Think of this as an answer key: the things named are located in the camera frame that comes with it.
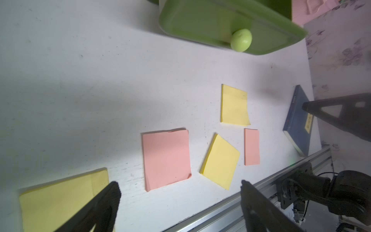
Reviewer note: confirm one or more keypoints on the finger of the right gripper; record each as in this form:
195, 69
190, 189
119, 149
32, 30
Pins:
354, 117

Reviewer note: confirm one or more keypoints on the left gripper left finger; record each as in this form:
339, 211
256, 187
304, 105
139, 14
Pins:
98, 215

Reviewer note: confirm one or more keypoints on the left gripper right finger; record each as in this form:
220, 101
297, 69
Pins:
261, 215

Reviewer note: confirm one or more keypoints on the yellow sticky note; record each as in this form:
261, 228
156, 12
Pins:
47, 207
234, 106
220, 162

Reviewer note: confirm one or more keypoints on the green drawer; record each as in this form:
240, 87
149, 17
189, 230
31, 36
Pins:
252, 27

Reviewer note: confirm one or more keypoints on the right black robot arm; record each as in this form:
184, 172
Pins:
348, 193

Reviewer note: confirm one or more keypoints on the small pink sticky note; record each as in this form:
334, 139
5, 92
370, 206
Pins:
251, 147

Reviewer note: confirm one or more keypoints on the large pink sticky note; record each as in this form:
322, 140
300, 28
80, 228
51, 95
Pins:
166, 158

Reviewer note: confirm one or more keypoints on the dark blue notebook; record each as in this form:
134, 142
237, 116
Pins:
298, 124

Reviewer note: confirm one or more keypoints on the pink pen holder cup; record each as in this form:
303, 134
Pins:
304, 11

